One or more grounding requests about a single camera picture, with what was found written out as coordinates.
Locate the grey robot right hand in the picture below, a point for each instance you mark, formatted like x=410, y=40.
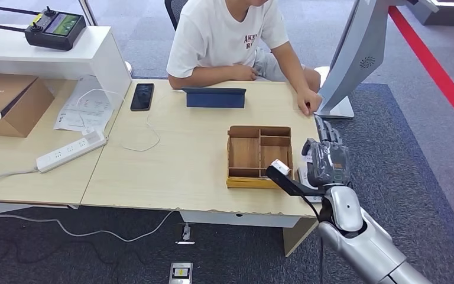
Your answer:
x=329, y=164

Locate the person's right hand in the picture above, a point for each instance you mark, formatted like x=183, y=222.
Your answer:
x=244, y=73

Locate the person's left hand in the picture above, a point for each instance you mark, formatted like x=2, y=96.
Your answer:
x=309, y=102

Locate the person's right forearm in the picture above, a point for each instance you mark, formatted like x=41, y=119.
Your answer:
x=201, y=76

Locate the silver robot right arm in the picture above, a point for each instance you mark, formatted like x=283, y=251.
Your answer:
x=364, y=243

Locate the person's left forearm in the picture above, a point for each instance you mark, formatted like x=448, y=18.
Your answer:
x=295, y=66

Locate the grey card reader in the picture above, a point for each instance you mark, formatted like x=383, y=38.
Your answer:
x=314, y=199

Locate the person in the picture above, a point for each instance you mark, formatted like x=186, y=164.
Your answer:
x=211, y=39

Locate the blue tablet case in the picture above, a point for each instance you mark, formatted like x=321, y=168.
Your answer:
x=215, y=100

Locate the grey white kiosk stand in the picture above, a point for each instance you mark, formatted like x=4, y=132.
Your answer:
x=352, y=66

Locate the wooden compartment box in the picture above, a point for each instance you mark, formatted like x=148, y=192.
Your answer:
x=244, y=153

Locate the black office chair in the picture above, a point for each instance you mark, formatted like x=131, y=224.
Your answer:
x=174, y=11

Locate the black smartphone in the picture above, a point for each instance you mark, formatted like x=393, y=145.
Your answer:
x=142, y=97

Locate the light wood desk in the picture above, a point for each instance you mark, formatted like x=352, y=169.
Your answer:
x=180, y=164
x=7, y=172

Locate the printed paper sheets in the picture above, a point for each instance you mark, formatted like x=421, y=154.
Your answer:
x=94, y=109

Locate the floor socket with plug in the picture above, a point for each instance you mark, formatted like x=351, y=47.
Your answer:
x=186, y=233

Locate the grey display base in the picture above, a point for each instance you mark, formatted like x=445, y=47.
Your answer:
x=446, y=17

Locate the white charger plug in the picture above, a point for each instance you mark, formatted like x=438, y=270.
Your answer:
x=92, y=137

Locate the grey metal pole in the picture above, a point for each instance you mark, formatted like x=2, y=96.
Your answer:
x=88, y=13

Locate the silver floor device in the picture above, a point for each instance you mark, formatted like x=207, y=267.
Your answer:
x=180, y=273

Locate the white power strip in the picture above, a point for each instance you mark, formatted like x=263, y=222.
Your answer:
x=66, y=153

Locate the black remote controller with antennas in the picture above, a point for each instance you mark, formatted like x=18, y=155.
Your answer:
x=50, y=35

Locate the white desk shelf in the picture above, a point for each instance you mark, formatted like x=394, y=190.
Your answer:
x=35, y=51

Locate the brown cardboard box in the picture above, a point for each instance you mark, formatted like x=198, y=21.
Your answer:
x=19, y=109

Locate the black camera bracket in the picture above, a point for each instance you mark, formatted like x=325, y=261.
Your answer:
x=289, y=186

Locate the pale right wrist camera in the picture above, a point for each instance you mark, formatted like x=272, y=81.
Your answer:
x=280, y=167

